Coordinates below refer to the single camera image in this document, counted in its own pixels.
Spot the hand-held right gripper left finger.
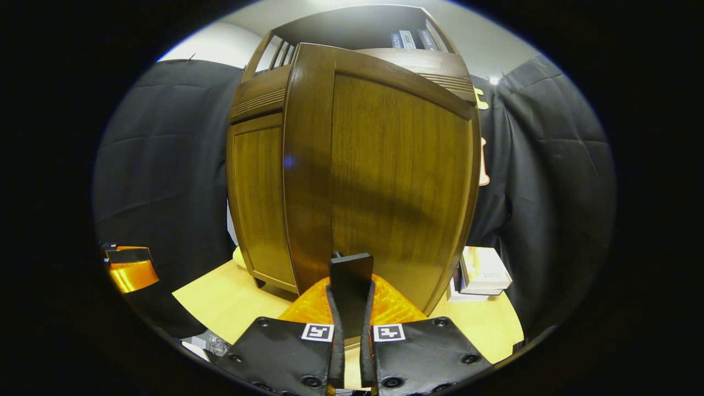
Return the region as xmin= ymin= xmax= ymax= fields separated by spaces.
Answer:
xmin=217 ymin=277 xmax=345 ymax=396

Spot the brown wooden shoe cabinet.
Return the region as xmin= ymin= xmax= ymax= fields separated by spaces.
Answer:
xmin=227 ymin=4 xmax=482 ymax=317

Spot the pale crumpled object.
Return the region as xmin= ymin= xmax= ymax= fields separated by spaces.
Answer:
xmin=180 ymin=329 xmax=233 ymax=362

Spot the thick white book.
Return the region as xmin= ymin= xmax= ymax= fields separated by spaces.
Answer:
xmin=460 ymin=246 xmax=513 ymax=293

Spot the wooden cabinet door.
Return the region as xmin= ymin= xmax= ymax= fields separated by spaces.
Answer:
xmin=227 ymin=113 xmax=299 ymax=294
xmin=282 ymin=43 xmax=481 ymax=337

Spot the thin white book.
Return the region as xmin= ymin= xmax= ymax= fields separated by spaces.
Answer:
xmin=447 ymin=275 xmax=504 ymax=303

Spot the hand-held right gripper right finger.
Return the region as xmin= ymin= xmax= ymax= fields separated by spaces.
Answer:
xmin=360 ymin=274 xmax=493 ymax=396

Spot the black backdrop cloth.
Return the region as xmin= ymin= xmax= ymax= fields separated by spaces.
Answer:
xmin=92 ymin=54 xmax=617 ymax=339

